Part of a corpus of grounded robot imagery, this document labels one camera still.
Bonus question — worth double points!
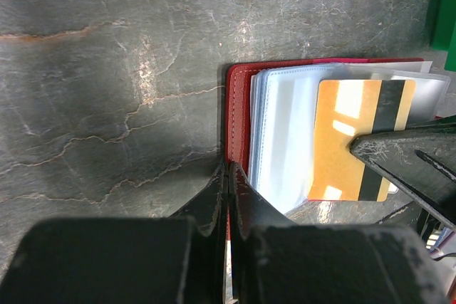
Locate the gold credit card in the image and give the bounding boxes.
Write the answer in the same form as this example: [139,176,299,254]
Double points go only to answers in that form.
[308,80,416,201]

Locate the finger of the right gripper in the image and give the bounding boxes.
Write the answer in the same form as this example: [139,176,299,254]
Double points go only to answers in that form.
[350,116,455,230]

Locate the red card holder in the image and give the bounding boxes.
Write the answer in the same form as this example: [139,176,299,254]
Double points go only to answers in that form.
[225,58,450,213]

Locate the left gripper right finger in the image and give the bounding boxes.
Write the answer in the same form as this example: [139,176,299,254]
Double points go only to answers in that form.
[229,163,448,303]

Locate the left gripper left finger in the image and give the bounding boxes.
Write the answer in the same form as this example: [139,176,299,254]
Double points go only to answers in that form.
[1,164,227,303]

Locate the green plastic bin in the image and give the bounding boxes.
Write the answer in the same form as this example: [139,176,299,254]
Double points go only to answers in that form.
[427,0,455,72]

